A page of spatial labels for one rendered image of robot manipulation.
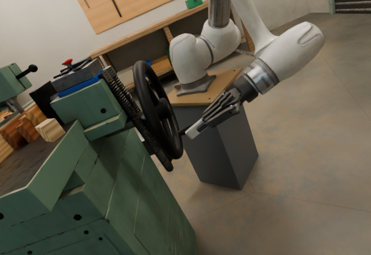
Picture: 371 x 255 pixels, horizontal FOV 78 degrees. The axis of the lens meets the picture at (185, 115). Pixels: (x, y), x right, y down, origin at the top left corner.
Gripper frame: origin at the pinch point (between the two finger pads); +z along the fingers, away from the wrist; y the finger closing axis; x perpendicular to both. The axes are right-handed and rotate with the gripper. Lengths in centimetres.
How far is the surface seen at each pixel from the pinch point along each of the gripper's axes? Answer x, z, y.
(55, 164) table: -25.2, 17.2, 24.0
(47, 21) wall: -129, 124, -314
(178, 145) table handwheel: -1.4, 6.6, 3.6
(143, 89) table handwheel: -21.7, -1.1, 11.2
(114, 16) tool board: -70, 50, -320
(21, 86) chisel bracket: -41.4, 23.3, 2.0
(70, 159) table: -23.1, 17.9, 19.9
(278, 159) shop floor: 78, -9, -50
